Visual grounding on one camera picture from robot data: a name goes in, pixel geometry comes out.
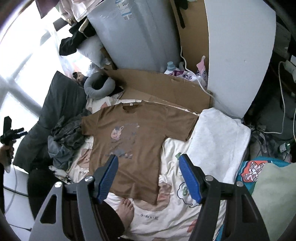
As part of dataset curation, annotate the dark camouflage garment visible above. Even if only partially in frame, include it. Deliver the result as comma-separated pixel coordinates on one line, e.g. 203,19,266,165
48,109,91,150

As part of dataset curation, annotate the small doll with dark hair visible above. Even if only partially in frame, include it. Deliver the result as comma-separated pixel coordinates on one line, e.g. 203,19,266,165
72,72,89,87

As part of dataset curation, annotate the white board panel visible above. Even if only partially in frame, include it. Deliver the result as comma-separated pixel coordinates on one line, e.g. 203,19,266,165
205,1,276,118

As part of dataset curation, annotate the brown printed t-shirt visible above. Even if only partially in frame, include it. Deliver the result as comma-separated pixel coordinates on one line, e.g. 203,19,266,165
81,101,198,204

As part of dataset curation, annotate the cream bear print bedsheet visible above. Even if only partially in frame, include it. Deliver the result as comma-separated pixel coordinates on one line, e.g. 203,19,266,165
66,94,232,241

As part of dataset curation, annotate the dark grey pillow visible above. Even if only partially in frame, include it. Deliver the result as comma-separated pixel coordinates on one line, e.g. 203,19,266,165
13,71,86,172

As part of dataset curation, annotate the flattened brown cardboard sheet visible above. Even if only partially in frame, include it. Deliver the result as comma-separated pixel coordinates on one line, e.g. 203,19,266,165
105,69,211,113

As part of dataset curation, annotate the grey neck pillow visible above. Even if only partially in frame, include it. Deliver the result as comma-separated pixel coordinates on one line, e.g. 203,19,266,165
84,72,115,100

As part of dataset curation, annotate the white folded garment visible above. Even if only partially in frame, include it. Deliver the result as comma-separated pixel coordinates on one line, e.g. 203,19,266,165
187,108,251,184

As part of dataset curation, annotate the person's left hand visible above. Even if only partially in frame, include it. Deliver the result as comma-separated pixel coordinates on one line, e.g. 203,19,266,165
0,145,14,166

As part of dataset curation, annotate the blue grey denim garment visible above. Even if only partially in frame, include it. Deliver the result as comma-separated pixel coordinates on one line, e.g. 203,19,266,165
48,136,76,171

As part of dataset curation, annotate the white power cable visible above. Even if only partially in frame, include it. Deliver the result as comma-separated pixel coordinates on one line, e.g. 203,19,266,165
263,60,296,142

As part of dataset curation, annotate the person's bare foot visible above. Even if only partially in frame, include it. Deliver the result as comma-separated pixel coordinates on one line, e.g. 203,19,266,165
116,198,134,230

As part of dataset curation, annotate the detergent bottle with blue cap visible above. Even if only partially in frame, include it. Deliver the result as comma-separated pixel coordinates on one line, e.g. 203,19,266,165
164,61,197,82

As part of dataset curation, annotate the grey mattress against wall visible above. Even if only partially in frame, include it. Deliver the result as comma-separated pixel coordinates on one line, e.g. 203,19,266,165
87,1,180,73

